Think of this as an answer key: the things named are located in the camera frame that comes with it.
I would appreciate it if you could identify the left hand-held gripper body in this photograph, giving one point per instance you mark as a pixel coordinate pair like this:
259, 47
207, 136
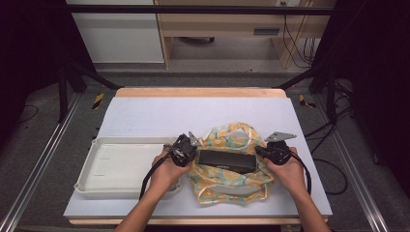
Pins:
183, 153

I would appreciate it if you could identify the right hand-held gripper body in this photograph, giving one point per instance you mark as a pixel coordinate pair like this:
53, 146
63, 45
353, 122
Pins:
278, 153

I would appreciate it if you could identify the black rectangular box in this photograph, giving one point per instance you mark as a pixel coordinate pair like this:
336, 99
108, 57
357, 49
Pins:
225, 160

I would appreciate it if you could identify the fruit print fabric bag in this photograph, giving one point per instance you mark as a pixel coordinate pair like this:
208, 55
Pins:
225, 185

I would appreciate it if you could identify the person's right hand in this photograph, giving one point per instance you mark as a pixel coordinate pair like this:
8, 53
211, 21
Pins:
290, 175

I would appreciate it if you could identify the person's left hand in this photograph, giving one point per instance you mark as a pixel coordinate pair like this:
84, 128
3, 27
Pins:
166, 175

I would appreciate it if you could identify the yellow black tape strip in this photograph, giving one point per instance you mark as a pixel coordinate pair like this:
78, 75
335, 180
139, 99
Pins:
303, 100
98, 100

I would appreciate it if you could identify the white plastic tray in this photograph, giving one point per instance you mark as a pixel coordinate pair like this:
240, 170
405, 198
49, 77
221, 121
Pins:
122, 167

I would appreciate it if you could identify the white cabinet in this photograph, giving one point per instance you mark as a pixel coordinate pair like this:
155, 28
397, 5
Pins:
119, 38

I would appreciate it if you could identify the light wooden desk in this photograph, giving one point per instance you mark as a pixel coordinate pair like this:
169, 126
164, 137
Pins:
225, 24

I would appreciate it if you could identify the black curtain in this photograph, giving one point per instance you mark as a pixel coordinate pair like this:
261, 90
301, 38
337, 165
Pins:
377, 64
29, 48

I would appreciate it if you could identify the black metal crossbar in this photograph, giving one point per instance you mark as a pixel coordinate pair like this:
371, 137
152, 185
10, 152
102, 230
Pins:
193, 9

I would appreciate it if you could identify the black metal frame stand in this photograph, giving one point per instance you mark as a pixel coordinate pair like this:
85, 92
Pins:
330, 96
63, 93

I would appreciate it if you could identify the aluminium floor rail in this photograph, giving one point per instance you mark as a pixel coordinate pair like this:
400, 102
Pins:
35, 174
354, 180

